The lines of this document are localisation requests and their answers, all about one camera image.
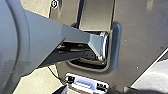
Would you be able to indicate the silver base screw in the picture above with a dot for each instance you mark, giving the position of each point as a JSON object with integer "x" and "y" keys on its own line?
{"x": 54, "y": 4}

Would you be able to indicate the small white box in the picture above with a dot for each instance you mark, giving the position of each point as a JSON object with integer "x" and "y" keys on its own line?
{"x": 85, "y": 84}

